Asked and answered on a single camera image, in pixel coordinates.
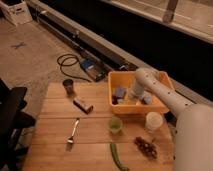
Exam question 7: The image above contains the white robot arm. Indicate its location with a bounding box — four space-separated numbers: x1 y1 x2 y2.
130 68 213 171

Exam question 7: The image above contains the dark metal cup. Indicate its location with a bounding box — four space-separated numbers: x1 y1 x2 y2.
63 79 75 96

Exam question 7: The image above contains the green plastic cup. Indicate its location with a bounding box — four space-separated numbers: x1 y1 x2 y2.
108 117 123 134

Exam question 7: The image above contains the white paper cup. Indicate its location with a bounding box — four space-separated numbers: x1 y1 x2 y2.
145 112 163 132

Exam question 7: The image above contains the blue sponge left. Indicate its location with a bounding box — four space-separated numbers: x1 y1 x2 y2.
112 87 126 105

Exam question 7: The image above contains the blue sponge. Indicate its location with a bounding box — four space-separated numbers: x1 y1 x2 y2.
112 87 126 105
141 92 152 105

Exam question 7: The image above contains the yellow plastic bin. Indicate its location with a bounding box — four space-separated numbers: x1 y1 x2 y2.
108 71 169 114

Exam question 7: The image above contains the blue power device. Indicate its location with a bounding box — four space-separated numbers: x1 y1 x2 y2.
80 59 105 82

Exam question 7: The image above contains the small brown rectangular box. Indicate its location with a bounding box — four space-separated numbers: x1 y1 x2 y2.
73 98 93 114

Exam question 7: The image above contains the blue sponge right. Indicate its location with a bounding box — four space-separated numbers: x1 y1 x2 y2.
141 92 152 105

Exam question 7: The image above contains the silver fork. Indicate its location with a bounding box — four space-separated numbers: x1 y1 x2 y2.
67 118 80 144

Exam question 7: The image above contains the green cucumber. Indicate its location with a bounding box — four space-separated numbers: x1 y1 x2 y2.
110 143 129 171

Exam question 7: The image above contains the bunch of dark grapes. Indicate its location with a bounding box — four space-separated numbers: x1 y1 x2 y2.
134 137 157 159

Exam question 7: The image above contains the black chair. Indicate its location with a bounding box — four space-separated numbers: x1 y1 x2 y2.
0 78 36 171

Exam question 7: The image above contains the white cardboard box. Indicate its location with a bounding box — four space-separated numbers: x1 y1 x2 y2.
0 0 32 26

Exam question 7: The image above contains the black cable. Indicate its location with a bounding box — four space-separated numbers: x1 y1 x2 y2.
56 53 92 83

